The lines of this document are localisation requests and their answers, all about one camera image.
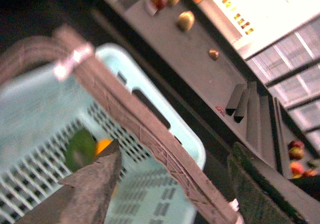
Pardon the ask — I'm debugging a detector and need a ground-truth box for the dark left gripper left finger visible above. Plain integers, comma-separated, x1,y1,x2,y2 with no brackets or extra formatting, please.
17,139,122,224

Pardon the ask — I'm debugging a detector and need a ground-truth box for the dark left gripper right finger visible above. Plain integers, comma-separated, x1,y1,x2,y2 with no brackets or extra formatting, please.
227,142,320,224

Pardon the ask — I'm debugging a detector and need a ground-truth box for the green avocado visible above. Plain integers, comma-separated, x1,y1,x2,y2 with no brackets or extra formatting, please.
65,128,97,172

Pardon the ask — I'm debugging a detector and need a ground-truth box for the yellow mango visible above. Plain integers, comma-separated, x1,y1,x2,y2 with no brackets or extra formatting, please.
94,139,112,157

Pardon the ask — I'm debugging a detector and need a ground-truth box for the teal plastic shopping basket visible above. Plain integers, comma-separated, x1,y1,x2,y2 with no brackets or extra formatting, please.
0,43,207,224

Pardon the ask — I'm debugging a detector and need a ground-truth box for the brown basket handle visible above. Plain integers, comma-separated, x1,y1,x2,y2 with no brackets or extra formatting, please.
0,26,238,224

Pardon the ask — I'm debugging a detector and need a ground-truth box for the glass door display fridge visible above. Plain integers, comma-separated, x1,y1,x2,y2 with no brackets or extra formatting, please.
246,17,320,155

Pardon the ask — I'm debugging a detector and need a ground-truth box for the dark wooden display stand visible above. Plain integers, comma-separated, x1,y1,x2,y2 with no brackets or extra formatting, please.
98,0,320,194

